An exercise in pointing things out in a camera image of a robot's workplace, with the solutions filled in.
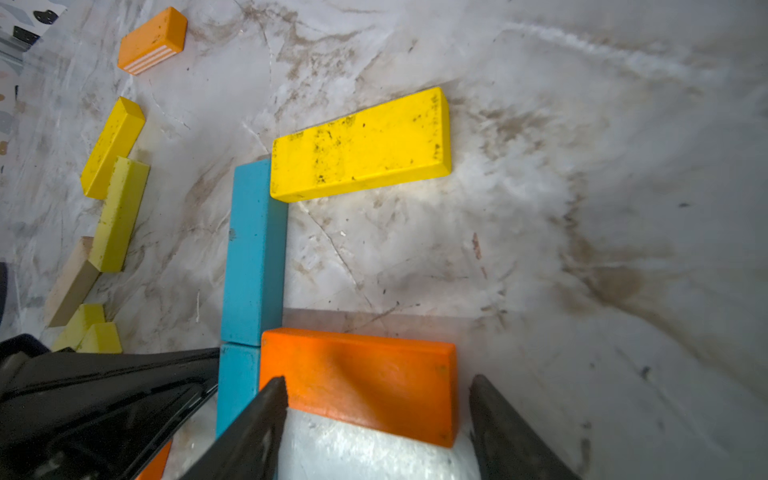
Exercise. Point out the yellow block scuffed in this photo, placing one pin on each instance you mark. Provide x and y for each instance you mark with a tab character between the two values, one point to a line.
404	140

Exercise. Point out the yellow-green block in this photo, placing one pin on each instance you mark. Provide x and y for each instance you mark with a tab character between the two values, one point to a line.
118	216

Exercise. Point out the orange block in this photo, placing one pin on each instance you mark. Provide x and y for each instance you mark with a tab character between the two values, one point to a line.
402	387
155	469
155	41

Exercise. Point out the natural wood block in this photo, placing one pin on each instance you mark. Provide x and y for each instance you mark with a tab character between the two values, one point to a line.
72	286

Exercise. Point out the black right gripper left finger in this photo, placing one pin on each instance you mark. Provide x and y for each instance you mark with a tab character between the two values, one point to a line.
249	447

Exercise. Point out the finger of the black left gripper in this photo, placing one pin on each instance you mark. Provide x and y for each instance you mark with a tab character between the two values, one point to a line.
71	415

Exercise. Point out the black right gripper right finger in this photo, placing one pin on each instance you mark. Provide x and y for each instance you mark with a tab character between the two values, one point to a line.
505	445

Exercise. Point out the teal block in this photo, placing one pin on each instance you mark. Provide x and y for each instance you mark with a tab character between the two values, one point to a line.
238	382
256	254

